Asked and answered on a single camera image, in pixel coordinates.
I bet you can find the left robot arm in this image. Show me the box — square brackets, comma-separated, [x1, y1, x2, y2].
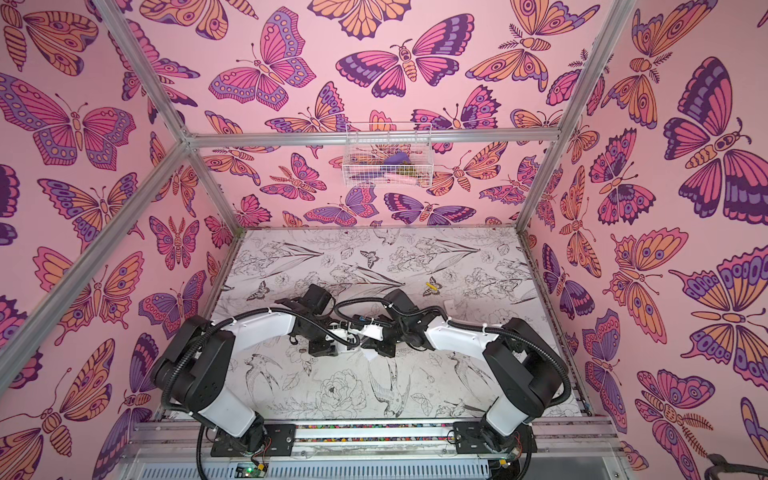
[149, 285, 361, 455]

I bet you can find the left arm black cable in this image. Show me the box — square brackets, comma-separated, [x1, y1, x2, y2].
[158, 307, 361, 480]

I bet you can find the white vented cable duct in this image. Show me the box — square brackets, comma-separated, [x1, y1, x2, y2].
[137, 459, 493, 480]

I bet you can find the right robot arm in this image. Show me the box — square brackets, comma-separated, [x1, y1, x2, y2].
[373, 290, 572, 452]

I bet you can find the white remote with display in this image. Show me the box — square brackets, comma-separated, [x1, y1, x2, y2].
[331, 329, 370, 356]

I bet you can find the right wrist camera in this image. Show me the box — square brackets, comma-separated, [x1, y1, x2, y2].
[357, 321, 384, 341]

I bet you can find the white wire basket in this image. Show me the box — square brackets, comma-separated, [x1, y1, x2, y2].
[340, 122, 435, 189]

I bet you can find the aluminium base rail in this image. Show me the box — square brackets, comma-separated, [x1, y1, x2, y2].
[128, 418, 619, 463]

